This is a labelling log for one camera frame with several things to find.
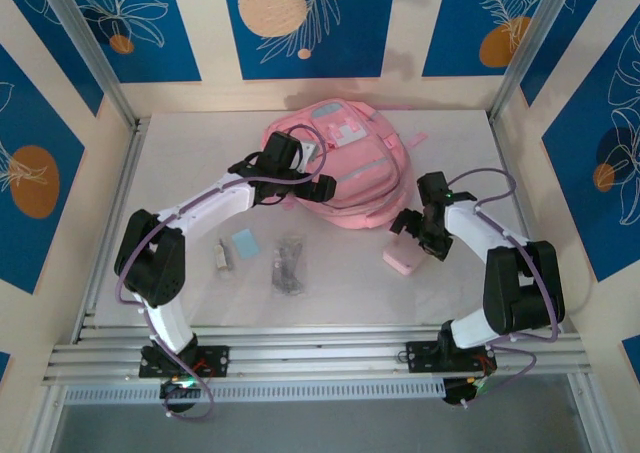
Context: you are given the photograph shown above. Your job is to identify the pink pencil case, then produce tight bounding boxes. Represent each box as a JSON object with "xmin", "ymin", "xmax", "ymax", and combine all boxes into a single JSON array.
[{"xmin": 382, "ymin": 240, "xmax": 426, "ymax": 278}]

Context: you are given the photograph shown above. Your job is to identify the pink backpack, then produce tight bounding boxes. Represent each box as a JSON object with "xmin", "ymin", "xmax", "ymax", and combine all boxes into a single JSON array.
[{"xmin": 262, "ymin": 99, "xmax": 431, "ymax": 232}]

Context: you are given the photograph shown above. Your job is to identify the clear bag of rulers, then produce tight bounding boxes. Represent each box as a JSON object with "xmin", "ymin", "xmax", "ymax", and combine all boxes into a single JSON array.
[{"xmin": 269, "ymin": 231, "xmax": 310, "ymax": 297}]

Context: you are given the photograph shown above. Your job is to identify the light blue sticky note pad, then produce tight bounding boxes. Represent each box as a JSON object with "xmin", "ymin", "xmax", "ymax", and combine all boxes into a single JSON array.
[{"xmin": 230, "ymin": 228, "xmax": 262, "ymax": 260}]

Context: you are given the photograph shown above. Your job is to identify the black controller box with LED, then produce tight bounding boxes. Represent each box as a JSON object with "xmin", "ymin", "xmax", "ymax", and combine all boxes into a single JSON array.
[
  {"xmin": 442, "ymin": 376, "xmax": 489, "ymax": 409},
  {"xmin": 159, "ymin": 378, "xmax": 199, "ymax": 414}
]

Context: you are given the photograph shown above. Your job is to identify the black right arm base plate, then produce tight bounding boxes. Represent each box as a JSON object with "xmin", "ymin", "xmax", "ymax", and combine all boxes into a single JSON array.
[{"xmin": 405, "ymin": 340, "xmax": 497, "ymax": 374}]

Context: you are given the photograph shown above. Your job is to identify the aluminium side rail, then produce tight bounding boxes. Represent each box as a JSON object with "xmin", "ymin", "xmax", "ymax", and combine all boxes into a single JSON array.
[
  {"xmin": 74, "ymin": 120, "xmax": 149, "ymax": 344},
  {"xmin": 488, "ymin": 117, "xmax": 566, "ymax": 334}
]

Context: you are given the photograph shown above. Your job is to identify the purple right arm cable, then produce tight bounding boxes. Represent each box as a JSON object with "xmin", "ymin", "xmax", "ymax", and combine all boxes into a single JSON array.
[{"xmin": 447, "ymin": 168, "xmax": 562, "ymax": 414}]

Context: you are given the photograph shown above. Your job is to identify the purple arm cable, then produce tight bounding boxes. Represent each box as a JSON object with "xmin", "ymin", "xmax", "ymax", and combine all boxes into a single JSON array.
[
  {"xmin": 447, "ymin": 168, "xmax": 562, "ymax": 414},
  {"xmin": 115, "ymin": 124, "xmax": 329, "ymax": 422}
]

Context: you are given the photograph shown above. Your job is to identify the aluminium frame cross rails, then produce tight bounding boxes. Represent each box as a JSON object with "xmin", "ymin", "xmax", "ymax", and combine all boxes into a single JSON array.
[{"xmin": 42, "ymin": 325, "xmax": 594, "ymax": 387}]

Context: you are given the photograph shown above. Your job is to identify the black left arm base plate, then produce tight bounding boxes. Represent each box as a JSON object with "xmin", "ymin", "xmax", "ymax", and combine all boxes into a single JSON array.
[{"xmin": 138, "ymin": 345, "xmax": 231, "ymax": 379}]

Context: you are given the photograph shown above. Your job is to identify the slotted grey cable duct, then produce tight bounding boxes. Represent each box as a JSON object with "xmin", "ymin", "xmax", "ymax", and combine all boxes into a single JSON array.
[{"xmin": 64, "ymin": 378, "xmax": 446, "ymax": 404}]

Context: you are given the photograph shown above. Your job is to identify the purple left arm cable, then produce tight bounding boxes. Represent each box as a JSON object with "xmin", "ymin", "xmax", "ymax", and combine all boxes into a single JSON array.
[{"xmin": 115, "ymin": 124, "xmax": 329, "ymax": 422}]

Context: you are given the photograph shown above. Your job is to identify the aluminium frame post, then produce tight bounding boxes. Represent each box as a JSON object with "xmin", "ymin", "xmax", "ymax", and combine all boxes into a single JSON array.
[
  {"xmin": 37, "ymin": 0, "xmax": 139, "ymax": 129},
  {"xmin": 489, "ymin": 0, "xmax": 574, "ymax": 124}
]

